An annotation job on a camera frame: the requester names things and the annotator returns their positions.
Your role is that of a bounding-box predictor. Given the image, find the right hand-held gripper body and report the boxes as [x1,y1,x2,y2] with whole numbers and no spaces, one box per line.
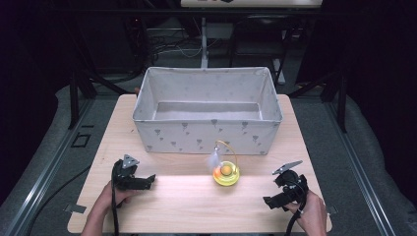
[271,159,310,210]

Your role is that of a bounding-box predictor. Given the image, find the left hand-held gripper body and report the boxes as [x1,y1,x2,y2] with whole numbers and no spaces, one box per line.
[111,153,148,192]

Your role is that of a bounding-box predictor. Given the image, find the person's left hand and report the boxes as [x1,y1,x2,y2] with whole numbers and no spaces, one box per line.
[97,181,140,211]

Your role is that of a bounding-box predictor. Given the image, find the person's right hand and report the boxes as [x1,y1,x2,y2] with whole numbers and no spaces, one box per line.
[282,189,328,236]

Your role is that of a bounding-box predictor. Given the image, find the yellow tumbler toy with feather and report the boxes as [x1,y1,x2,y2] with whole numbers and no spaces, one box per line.
[206,140,241,188]

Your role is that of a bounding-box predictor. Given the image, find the grey tape strip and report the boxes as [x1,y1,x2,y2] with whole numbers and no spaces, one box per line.
[63,203,88,214]

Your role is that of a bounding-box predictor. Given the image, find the grey patterned fabric storage box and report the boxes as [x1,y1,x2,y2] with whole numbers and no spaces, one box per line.
[132,66,284,156]

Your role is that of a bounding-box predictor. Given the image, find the black metal stand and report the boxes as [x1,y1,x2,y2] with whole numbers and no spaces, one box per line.
[67,70,99,131]
[288,70,349,134]

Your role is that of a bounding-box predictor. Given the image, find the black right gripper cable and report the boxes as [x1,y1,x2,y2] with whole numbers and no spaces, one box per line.
[284,182,309,236]

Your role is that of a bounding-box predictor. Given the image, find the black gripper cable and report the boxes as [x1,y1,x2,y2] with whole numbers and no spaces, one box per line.
[284,182,309,236]
[110,170,121,236]

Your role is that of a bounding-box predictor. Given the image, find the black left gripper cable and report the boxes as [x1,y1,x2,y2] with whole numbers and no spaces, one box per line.
[110,170,121,236]

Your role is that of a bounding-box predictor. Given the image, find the metal floor rail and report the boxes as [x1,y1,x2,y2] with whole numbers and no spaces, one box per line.
[323,97,397,236]
[0,97,96,236]

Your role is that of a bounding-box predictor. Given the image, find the black floor cable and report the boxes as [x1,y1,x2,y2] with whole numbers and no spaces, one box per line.
[25,164,92,236]

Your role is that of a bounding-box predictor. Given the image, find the tangle of floor cables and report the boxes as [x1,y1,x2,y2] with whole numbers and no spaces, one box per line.
[146,28,220,62]

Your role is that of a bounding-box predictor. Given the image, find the white metal post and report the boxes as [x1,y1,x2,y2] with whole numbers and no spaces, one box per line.
[200,17,210,70]

